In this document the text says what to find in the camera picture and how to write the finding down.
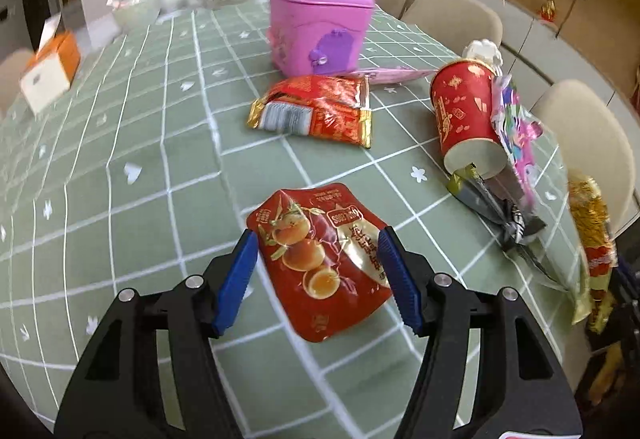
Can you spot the pink toy case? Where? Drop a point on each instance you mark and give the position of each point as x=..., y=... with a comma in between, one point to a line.
x=320, y=26

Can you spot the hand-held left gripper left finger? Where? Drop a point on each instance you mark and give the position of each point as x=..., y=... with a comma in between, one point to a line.
x=235, y=289

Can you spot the red figurine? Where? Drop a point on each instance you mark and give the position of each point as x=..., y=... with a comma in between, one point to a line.
x=548, y=11

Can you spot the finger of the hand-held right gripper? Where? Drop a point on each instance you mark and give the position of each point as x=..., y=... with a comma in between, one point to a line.
x=625, y=329

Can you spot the red paper cup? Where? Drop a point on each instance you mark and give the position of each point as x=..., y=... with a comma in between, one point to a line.
x=467, y=114

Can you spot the gold and red wrapper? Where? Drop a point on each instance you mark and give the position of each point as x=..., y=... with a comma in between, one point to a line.
x=592, y=239

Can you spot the white and orange tissue box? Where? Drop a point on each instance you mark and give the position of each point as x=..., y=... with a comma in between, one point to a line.
x=50, y=69

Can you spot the colourful pink foil wrapper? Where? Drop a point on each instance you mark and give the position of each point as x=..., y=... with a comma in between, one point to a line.
x=515, y=134

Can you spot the green checked tablecloth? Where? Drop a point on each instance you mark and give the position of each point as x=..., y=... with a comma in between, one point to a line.
x=150, y=169

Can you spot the grey and black wrapper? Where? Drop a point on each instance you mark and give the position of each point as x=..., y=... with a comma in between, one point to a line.
x=500, y=209

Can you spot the red and gold snack packet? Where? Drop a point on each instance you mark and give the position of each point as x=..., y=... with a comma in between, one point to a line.
x=310, y=111

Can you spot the red egg snack packet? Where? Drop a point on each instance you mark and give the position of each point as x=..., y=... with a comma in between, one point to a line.
x=315, y=259

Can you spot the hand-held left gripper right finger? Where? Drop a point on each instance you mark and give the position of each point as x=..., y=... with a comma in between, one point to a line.
x=402, y=289

